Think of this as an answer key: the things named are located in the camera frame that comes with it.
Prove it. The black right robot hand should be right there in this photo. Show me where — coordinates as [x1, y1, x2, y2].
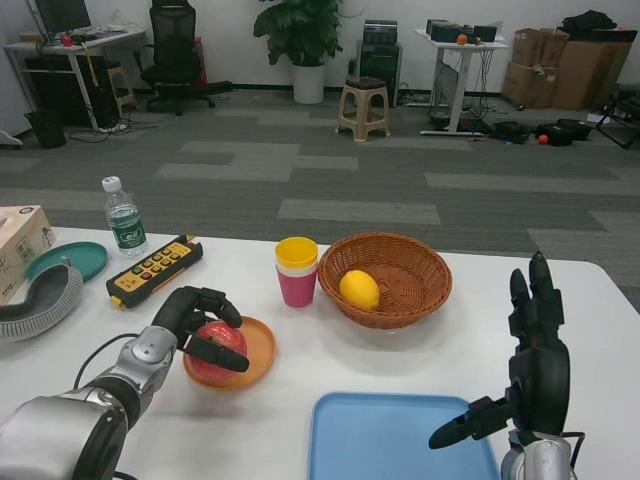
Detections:
[428, 250, 571, 450]

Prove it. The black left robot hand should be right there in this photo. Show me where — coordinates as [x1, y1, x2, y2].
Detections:
[151, 285, 250, 374]

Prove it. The red apple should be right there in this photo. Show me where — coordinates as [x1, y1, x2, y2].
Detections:
[185, 321, 250, 377]

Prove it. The orange round plate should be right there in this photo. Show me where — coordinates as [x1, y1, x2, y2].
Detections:
[182, 314, 277, 390]

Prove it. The teal round plate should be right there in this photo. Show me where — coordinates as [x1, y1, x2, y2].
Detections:
[25, 241, 109, 284]

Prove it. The yellow black remote controller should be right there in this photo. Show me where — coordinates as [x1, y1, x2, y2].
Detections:
[105, 234, 205, 308]

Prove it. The clear water bottle green label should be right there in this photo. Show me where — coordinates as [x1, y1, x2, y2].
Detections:
[101, 175, 150, 257]

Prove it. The pink plastic cup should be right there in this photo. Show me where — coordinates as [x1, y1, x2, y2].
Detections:
[276, 269, 318, 308]

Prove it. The white plastic cup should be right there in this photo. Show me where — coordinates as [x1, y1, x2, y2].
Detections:
[275, 262, 319, 278]

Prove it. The yellow plastic cup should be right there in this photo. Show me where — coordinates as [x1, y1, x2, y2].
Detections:
[274, 236, 320, 269]

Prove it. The brown wicker basket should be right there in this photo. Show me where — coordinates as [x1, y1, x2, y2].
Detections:
[317, 232, 454, 330]

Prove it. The beige tissue box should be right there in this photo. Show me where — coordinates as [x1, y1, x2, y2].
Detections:
[0, 204, 55, 306]

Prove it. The blue plastic tray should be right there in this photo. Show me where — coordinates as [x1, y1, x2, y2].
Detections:
[310, 392, 501, 480]

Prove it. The yellow lemon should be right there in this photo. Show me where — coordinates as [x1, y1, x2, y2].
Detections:
[339, 269, 381, 311]

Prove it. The black trash bin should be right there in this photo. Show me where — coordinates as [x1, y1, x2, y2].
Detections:
[24, 110, 67, 150]

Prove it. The wide black floor bag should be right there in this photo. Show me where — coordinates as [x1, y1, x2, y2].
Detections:
[537, 118, 591, 147]

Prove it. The small black floor bag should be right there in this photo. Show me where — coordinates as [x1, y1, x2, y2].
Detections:
[492, 120, 531, 144]

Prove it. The small wooden stool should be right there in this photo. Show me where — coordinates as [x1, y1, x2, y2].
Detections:
[107, 62, 139, 112]

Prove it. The black cabinet under desk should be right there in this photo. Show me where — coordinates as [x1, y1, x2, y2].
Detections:
[24, 54, 121, 129]

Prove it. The black mesh office chair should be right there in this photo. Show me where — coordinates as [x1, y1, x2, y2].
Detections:
[139, 0, 234, 117]

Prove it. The black folding stand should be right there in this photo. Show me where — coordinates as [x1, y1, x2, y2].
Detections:
[594, 84, 640, 150]

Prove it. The white desk with monitor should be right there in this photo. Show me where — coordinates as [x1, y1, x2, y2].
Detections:
[3, 27, 149, 132]

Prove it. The taped low cardboard box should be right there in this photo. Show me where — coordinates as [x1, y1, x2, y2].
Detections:
[501, 60, 559, 109]

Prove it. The beige plastic stool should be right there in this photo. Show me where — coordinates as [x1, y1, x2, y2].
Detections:
[335, 77, 392, 142]

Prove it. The large brown cardboard box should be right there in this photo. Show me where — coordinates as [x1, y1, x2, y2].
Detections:
[552, 39, 632, 111]

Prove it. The potted green plant white pot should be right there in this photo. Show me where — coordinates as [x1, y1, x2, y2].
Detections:
[252, 0, 346, 105]

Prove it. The black green computer case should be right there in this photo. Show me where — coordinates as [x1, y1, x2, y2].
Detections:
[358, 43, 404, 109]

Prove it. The black computer monitor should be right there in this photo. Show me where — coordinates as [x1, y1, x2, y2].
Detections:
[34, 0, 94, 44]

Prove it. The open flap cardboard box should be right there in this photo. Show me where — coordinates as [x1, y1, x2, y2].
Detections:
[512, 27, 570, 66]

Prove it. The white standing desk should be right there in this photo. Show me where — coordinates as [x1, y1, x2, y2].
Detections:
[413, 28, 510, 136]

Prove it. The black silver equipment box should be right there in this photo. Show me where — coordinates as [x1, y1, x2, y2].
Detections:
[363, 19, 399, 46]

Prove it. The black bag on boxes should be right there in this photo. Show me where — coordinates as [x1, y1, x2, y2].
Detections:
[559, 10, 632, 44]

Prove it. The large black device box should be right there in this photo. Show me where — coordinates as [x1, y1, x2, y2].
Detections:
[426, 19, 464, 43]

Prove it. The grey ribbed flexible hose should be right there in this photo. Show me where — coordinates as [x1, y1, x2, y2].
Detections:
[0, 263, 84, 343]

